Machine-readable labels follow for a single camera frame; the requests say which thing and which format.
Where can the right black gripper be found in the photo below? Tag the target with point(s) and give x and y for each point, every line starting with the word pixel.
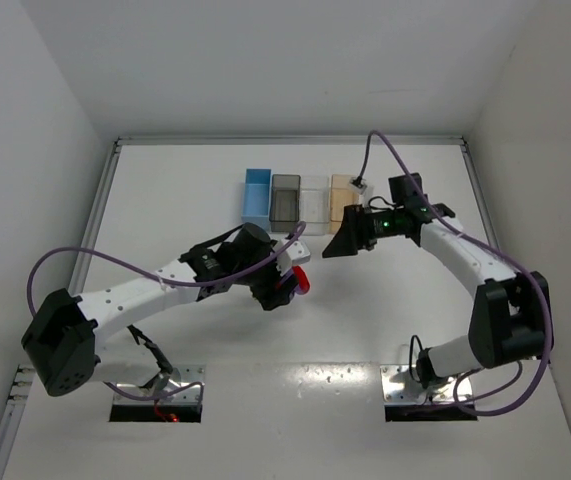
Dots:
pixel 355 230

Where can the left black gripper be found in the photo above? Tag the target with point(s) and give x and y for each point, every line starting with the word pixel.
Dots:
pixel 275 293

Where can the red lego brick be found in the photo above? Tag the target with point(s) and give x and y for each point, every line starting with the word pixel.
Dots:
pixel 303 281

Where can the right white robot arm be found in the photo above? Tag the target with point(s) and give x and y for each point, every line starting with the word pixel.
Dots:
pixel 507 322

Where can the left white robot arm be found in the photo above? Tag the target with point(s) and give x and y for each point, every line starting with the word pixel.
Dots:
pixel 93 336

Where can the orange transparent bin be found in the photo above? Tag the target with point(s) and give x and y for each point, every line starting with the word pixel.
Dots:
pixel 341 195

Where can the clear transparent bin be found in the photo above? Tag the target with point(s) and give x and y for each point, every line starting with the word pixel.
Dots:
pixel 314 204

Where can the grey transparent bin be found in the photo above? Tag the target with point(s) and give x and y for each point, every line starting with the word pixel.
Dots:
pixel 284 206

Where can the blue plastic bin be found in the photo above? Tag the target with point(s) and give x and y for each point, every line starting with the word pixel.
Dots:
pixel 256 198

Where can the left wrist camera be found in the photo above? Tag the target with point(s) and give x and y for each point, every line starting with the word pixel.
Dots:
pixel 295 255

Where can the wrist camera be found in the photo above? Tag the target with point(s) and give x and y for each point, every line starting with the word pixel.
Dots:
pixel 358 185
pixel 295 255

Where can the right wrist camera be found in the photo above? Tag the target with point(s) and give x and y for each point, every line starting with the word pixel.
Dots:
pixel 358 185

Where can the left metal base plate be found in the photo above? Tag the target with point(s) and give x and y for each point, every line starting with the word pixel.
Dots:
pixel 185 382

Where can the metal base plate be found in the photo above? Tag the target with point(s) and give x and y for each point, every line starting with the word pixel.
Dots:
pixel 185 382
pixel 399 389

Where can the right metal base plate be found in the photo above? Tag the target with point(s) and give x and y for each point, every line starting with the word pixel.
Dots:
pixel 399 389

